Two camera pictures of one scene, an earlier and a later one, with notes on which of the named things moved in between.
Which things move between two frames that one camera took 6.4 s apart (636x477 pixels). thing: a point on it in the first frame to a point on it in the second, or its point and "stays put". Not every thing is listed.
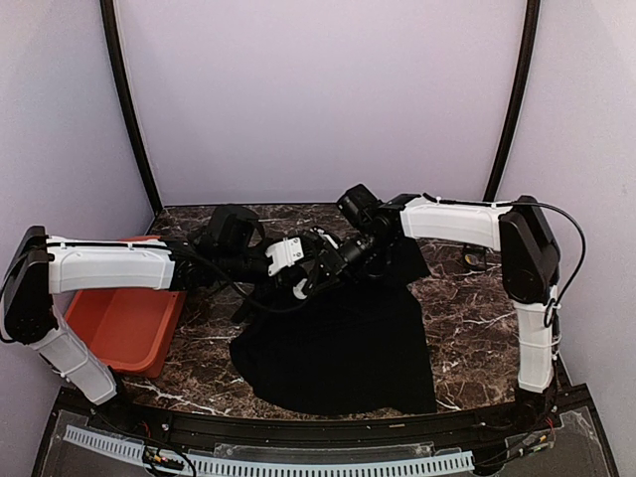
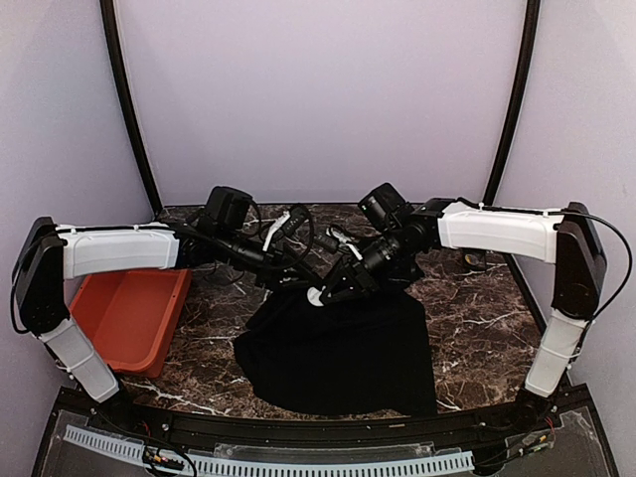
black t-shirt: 355,348 stays put
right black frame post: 530,36 stays put
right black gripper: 333,260 to 360,279
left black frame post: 107,16 stays put
